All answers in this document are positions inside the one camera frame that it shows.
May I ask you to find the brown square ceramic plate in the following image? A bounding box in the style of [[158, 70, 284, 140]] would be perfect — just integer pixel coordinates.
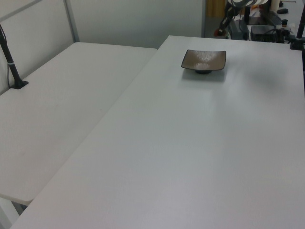
[[181, 49, 227, 75]]

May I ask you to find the white side table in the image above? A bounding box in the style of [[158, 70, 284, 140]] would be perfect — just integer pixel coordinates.
[[0, 42, 158, 206]]

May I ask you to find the black electronics box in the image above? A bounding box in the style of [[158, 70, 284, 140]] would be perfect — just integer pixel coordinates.
[[229, 20, 249, 40]]

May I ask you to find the yellow panel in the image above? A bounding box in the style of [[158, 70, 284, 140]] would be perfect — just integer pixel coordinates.
[[206, 0, 226, 18]]

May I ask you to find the dark grey electronics box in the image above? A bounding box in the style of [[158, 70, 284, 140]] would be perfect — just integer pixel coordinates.
[[250, 24, 279, 43]]

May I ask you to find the black keyboard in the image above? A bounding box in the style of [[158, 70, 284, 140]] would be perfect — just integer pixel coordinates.
[[261, 9, 282, 25]]

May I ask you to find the black pole with clamp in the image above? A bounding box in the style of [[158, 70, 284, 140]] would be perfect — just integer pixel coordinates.
[[289, 13, 305, 51]]

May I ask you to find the black cable bundle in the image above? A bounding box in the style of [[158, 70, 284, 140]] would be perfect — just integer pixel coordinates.
[[215, 0, 239, 37]]

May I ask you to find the grey partition post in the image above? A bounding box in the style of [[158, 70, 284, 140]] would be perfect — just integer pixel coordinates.
[[63, 0, 81, 44]]

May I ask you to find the black camera pole with base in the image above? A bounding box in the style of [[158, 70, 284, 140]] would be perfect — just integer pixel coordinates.
[[0, 23, 30, 90]]

